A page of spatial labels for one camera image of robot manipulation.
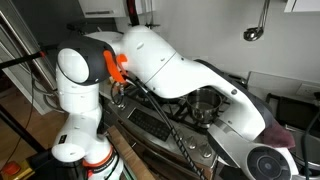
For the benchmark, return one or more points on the white wall outlet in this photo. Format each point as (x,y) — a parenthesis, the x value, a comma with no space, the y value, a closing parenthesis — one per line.
(308,90)

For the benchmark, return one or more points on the stainless steel refrigerator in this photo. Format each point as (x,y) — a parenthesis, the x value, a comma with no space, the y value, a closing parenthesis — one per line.
(20,33)

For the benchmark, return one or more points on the hanging steel ladle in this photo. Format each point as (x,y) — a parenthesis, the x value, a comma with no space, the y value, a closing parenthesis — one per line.
(252,34)

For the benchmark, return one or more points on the red emergency stop button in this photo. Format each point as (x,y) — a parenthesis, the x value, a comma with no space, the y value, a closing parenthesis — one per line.
(10,168)

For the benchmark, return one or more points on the purple cloth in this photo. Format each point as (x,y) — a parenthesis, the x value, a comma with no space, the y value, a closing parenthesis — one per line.
(280,138)

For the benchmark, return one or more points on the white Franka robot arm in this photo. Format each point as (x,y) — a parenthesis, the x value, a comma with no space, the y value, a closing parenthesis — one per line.
(166,66)

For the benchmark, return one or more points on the stainless steel gas range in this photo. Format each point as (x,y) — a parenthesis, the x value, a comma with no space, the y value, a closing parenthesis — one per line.
(150,125)

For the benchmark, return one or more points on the stainless steel saucepan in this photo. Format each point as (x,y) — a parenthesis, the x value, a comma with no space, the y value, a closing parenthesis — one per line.
(200,116)

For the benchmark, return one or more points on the wooden board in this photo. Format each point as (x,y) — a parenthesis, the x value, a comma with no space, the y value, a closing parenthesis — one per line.
(130,153)

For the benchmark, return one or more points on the black oven mitt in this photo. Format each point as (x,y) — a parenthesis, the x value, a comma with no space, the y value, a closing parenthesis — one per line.
(133,11)

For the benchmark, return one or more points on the silver range knob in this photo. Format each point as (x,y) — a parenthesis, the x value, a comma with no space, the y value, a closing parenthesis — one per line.
(191,142)
(205,150)

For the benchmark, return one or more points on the black hot plate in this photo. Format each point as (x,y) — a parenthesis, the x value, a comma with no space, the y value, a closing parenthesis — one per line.
(293,110)

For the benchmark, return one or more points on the black metal pole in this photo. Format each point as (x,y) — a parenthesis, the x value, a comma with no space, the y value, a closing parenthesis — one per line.
(20,128)
(20,60)

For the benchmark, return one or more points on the yellow button box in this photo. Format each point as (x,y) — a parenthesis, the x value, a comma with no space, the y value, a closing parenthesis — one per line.
(25,173)

